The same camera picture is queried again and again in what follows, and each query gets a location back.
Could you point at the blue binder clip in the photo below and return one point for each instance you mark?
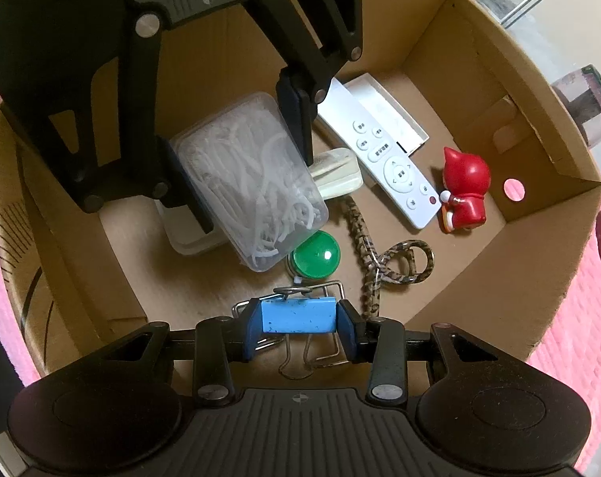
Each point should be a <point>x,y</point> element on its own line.
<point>300,315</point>

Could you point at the brown cardboard box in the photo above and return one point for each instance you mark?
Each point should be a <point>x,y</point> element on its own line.
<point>539,283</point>

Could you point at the green dome toy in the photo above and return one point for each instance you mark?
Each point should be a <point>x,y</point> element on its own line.
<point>315,256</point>

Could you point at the white charger adapter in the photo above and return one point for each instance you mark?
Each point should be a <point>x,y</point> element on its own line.
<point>181,238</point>

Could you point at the red cartoon figurine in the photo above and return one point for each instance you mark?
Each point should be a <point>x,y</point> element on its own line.
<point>467,179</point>

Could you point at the clear floss pick container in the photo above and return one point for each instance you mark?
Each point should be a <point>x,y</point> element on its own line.
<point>246,184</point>

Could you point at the white remote control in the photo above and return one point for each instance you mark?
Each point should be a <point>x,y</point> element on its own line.
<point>390,169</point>

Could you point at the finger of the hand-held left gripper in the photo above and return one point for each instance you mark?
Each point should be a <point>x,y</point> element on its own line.
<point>300,49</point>
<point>144,109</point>

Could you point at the pink fluffy blanket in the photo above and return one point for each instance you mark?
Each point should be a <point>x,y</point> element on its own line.
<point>578,357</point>

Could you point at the glass jar with lid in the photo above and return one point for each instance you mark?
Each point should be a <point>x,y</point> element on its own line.
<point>588,109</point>

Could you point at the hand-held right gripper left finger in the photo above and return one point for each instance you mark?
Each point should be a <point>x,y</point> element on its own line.
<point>248,330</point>

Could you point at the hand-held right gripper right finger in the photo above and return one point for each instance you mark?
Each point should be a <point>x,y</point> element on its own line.
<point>350,333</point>

